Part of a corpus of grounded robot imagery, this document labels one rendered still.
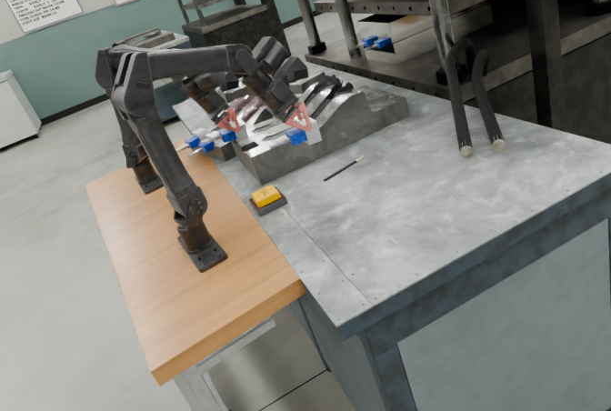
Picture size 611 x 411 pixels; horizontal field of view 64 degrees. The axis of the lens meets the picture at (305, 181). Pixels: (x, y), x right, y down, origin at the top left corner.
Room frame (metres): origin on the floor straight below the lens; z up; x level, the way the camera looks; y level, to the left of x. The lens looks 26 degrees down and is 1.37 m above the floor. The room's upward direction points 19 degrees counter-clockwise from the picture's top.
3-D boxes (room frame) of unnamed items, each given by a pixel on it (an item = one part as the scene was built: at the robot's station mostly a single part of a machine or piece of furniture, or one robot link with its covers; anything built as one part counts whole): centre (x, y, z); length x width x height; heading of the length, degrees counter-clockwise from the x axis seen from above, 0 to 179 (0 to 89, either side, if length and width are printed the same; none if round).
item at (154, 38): (6.23, 1.25, 0.44); 1.90 x 0.70 x 0.89; 16
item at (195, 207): (1.02, 0.28, 0.90); 0.09 x 0.06 x 0.06; 29
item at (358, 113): (1.43, -0.09, 0.87); 0.50 x 0.26 x 0.14; 104
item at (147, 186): (1.57, 0.50, 0.84); 0.20 x 0.07 x 0.08; 21
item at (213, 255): (1.01, 0.29, 0.84); 0.20 x 0.07 x 0.08; 21
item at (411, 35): (2.15, -0.73, 0.87); 0.50 x 0.27 x 0.17; 104
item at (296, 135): (1.16, -0.01, 0.93); 0.13 x 0.05 x 0.05; 104
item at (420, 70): (2.22, -0.80, 0.75); 1.30 x 0.84 x 0.06; 14
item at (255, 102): (1.74, 0.08, 0.90); 0.26 x 0.18 x 0.08; 122
